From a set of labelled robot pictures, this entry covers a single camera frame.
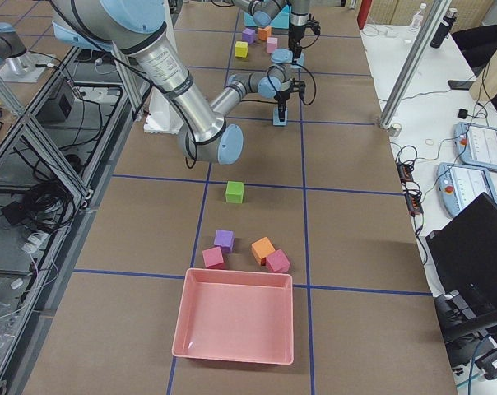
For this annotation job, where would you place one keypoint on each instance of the magenta block near purple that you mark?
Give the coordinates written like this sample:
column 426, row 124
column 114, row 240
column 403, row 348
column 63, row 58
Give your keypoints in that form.
column 213, row 258

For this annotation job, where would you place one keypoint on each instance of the orange black power strip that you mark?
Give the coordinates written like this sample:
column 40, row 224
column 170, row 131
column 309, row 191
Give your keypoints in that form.
column 411, row 189

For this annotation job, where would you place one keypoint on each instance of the aluminium frame post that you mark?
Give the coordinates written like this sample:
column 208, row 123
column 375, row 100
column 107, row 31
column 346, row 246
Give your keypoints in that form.
column 420, row 44

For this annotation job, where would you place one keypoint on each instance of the purple block right side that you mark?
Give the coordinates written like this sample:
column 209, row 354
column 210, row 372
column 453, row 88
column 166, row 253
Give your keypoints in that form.
column 224, row 239

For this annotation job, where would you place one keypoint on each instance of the green foam block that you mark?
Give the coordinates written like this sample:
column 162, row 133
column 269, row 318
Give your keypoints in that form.
column 234, row 192

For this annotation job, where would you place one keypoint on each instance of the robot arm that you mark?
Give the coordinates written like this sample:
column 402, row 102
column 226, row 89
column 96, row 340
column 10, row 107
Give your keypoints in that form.
column 300, row 19
column 138, row 30

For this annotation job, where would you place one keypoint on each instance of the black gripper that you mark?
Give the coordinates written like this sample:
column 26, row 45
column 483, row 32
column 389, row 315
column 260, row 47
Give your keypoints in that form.
column 281, row 97
column 295, row 38

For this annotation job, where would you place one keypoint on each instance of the pink lilac foam block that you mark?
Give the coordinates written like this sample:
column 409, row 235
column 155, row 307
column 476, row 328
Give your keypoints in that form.
column 271, row 44

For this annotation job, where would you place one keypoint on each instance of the clear hand sanitizer bottle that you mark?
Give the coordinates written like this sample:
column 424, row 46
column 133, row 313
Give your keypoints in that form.
column 417, row 18

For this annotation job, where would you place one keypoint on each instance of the light blue plastic bin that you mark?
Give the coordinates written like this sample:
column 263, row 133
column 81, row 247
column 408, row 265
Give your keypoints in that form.
column 273, row 22

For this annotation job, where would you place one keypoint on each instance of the teach pendant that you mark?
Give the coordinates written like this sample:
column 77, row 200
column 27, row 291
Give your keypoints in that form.
column 476, row 144
column 459, row 185

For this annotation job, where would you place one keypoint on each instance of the teach pendant far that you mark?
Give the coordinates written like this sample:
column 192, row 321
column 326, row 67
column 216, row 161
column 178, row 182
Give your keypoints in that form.
column 476, row 144

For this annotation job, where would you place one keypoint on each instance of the purple block left side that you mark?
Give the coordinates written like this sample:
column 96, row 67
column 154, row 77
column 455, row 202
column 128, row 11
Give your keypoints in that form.
column 249, row 35

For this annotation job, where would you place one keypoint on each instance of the yellow foam block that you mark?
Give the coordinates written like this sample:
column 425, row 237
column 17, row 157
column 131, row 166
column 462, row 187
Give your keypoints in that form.
column 241, row 49

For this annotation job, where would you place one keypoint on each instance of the orange block left side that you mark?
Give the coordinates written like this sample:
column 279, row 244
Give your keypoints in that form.
column 264, row 33

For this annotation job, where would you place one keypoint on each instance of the teach pendant near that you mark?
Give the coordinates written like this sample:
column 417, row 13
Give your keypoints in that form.
column 459, row 185

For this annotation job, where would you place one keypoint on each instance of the magenta block near orange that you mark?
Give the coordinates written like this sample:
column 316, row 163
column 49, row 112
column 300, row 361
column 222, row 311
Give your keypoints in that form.
column 277, row 262

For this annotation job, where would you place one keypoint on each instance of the light blue block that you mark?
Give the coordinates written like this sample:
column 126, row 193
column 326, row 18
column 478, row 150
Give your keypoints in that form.
column 279, row 119
column 298, row 62

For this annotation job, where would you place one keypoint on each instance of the pink plastic tray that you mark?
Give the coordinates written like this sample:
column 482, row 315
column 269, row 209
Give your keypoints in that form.
column 236, row 316

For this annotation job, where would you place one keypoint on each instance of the orange block right side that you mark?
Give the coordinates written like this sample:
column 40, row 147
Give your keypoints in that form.
column 261, row 249

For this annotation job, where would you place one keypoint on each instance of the black water bottle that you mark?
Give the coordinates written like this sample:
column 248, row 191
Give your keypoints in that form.
column 444, row 27

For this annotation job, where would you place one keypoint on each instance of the black laptop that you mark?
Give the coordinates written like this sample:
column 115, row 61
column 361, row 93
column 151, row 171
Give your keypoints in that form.
column 465, row 250

